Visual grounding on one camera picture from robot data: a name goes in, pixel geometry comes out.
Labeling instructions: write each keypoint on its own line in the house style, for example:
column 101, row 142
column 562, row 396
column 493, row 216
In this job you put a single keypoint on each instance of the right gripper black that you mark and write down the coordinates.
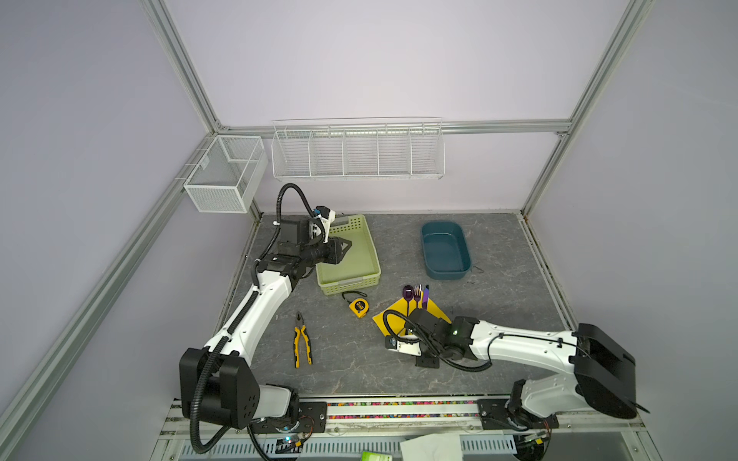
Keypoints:
column 425, row 361

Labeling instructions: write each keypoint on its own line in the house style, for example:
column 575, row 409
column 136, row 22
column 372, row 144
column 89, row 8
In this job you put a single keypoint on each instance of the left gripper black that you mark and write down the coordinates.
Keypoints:
column 334, row 254

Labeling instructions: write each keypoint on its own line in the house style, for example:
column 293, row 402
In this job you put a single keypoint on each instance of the purple metal knife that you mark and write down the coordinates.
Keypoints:
column 425, row 297

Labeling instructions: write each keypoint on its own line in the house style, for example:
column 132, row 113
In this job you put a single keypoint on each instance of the purple metal spoon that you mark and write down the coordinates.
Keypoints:
column 408, row 296

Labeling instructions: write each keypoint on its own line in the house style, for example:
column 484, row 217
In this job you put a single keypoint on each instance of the purple metal fork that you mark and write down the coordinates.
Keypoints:
column 418, row 295

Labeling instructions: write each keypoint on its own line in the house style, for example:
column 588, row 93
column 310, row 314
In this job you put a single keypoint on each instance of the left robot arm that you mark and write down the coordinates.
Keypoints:
column 219, row 391

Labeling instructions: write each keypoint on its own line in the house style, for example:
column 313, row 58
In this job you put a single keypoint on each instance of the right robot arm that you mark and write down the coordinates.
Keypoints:
column 588, row 369

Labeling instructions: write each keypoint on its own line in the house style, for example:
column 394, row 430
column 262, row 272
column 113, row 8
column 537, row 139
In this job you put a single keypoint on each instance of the light green perforated basket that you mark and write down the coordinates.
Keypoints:
column 360, row 268

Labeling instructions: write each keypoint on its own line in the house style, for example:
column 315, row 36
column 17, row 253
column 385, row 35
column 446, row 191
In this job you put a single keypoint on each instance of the yellow tape measure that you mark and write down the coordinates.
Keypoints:
column 357, row 302

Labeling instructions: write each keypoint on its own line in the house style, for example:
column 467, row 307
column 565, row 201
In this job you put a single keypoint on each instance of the teal plastic tray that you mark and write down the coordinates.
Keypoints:
column 445, row 250

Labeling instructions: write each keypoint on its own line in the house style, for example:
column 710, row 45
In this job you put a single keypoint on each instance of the yellow black pliers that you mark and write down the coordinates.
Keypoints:
column 301, row 342

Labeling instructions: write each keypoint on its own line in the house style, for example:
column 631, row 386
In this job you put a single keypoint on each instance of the white paper sheet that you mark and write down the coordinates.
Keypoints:
column 440, row 447

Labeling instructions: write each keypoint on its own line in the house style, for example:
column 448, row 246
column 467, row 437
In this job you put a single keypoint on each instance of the green small object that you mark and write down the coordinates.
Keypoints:
column 368, row 456

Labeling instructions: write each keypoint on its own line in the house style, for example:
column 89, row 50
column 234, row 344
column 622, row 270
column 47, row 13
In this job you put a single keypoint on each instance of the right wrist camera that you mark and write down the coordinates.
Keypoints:
column 402, row 346

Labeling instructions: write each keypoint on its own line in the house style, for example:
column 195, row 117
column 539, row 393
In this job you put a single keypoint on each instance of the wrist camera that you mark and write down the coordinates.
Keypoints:
column 402, row 346
column 324, row 217

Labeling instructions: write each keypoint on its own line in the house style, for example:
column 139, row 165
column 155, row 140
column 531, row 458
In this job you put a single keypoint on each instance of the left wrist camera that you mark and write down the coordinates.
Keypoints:
column 324, row 217

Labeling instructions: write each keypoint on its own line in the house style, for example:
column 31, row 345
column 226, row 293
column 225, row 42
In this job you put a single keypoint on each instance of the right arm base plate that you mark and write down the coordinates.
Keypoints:
column 496, row 415

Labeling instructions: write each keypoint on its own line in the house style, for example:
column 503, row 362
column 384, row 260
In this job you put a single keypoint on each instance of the long white wire shelf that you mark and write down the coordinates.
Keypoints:
column 358, row 148

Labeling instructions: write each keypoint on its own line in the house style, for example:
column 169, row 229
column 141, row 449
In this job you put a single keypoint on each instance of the small white wire basket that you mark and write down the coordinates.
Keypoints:
column 226, row 178

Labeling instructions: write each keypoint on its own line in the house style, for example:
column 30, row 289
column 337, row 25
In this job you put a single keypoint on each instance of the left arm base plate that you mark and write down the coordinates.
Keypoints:
column 306, row 417

